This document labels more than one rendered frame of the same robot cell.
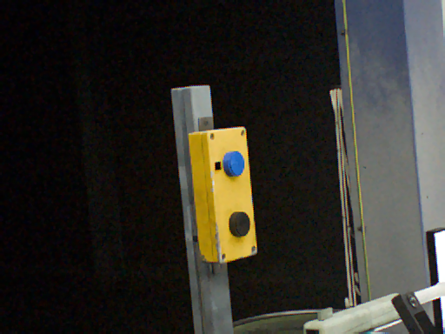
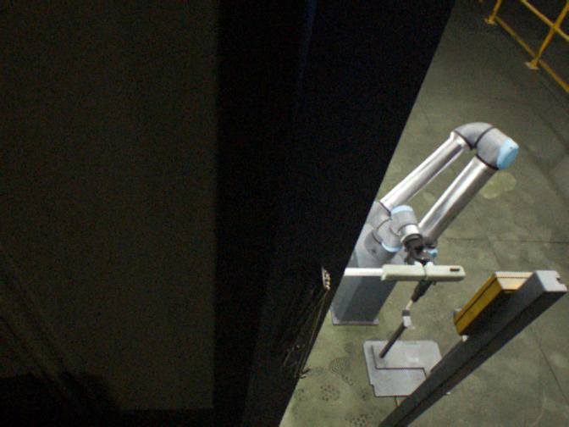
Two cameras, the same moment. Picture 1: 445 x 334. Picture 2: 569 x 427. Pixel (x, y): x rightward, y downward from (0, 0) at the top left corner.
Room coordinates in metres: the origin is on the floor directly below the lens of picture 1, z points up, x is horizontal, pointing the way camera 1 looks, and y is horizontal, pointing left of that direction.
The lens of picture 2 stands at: (2.82, -0.07, 2.35)
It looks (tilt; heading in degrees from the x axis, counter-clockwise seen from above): 47 degrees down; 219
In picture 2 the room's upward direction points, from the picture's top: 10 degrees clockwise
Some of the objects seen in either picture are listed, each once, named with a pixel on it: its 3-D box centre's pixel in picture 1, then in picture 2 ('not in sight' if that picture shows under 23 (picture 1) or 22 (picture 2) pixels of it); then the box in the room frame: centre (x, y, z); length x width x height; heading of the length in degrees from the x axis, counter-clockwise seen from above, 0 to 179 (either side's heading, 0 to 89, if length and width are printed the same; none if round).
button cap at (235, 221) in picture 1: (239, 223); not in sight; (1.88, -0.03, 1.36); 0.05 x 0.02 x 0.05; 140
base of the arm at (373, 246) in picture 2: not in sight; (383, 240); (1.29, -0.57, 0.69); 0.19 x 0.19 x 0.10
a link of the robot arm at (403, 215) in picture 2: not in sight; (405, 221); (1.53, -0.44, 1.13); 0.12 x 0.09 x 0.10; 50
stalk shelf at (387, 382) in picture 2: not in sight; (406, 367); (1.85, -0.07, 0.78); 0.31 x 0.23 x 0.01; 140
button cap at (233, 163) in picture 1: (233, 163); not in sight; (1.88, -0.03, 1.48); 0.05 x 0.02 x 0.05; 140
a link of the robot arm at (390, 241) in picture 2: not in sight; (394, 235); (1.53, -0.45, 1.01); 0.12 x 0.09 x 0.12; 77
